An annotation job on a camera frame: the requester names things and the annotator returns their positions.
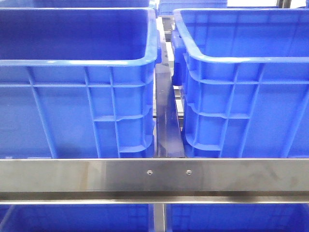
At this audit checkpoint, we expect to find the left blue plastic crate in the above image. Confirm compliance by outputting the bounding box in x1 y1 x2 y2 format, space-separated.
0 8 160 159

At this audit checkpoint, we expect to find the blue plastic crate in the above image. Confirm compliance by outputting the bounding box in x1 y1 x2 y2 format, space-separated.
0 8 160 159
171 8 309 158

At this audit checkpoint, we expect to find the rear left blue crate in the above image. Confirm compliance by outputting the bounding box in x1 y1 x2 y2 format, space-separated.
0 0 157 9

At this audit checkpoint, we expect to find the rear right blue crate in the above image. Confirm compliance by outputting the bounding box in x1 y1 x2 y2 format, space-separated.
158 0 227 16

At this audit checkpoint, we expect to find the lower left blue crate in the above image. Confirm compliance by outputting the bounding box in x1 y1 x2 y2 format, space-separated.
0 204 154 232

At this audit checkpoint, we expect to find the right blue plastic crate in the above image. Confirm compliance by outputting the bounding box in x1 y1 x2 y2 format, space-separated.
171 8 309 158

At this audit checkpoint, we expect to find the lower right blue crate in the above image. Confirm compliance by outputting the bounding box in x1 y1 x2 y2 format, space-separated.
167 204 309 232

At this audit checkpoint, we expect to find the steel shelf front rail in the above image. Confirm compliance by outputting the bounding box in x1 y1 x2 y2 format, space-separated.
0 158 309 204

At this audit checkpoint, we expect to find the steel shelf centre divider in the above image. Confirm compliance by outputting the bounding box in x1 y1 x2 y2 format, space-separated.
155 63 185 158

